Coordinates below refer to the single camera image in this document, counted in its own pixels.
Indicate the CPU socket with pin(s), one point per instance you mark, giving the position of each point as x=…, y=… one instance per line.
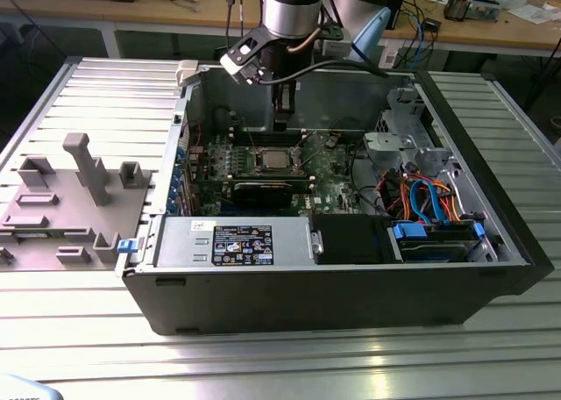
x=289, y=168

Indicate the grey parts rack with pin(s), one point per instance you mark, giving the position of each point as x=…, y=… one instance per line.
x=61, y=224

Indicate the white label card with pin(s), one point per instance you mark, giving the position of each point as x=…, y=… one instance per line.
x=388, y=58

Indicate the beige case latch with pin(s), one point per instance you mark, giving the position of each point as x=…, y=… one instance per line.
x=186, y=72

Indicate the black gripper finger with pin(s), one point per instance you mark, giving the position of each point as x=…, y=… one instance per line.
x=285, y=123

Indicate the green motherboard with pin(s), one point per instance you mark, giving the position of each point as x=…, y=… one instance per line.
x=326, y=183

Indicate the wooden desk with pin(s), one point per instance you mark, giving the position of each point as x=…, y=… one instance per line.
x=131, y=16

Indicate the copper wound transformer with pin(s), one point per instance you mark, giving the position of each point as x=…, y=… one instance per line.
x=456, y=7

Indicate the thin metal locking lever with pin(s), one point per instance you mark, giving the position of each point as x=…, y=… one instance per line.
x=313, y=136
x=250, y=137

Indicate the small black box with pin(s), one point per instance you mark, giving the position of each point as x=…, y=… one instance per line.
x=431, y=25

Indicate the black open PC case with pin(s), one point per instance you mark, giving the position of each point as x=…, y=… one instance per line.
x=285, y=303

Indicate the blue case latch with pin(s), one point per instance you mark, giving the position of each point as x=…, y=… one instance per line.
x=127, y=245

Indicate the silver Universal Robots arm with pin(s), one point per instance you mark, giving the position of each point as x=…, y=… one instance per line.
x=293, y=5

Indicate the grey metal device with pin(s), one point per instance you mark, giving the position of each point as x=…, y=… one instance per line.
x=484, y=7

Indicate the black upright box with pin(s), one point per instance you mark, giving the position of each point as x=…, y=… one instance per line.
x=396, y=1

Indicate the hard disk in blue carrier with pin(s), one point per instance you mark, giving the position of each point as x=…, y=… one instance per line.
x=434, y=253

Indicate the silver disk bay cage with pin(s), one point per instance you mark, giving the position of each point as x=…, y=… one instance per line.
x=394, y=143

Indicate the grey rounded device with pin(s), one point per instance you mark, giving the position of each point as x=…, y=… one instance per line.
x=22, y=389

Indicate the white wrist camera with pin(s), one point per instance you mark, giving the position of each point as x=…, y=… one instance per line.
x=337, y=48
x=232, y=64

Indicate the silver CPU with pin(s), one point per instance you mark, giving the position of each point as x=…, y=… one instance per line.
x=274, y=159

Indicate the black graphics card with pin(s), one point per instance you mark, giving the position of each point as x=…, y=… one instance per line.
x=263, y=194

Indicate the silver coin battery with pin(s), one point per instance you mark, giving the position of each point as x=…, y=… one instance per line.
x=331, y=142

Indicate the black RAM slot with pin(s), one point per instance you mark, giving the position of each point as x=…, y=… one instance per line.
x=241, y=147
x=239, y=142
x=239, y=137
x=239, y=131

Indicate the silver power supply unit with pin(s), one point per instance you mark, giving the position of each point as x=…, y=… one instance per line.
x=175, y=242

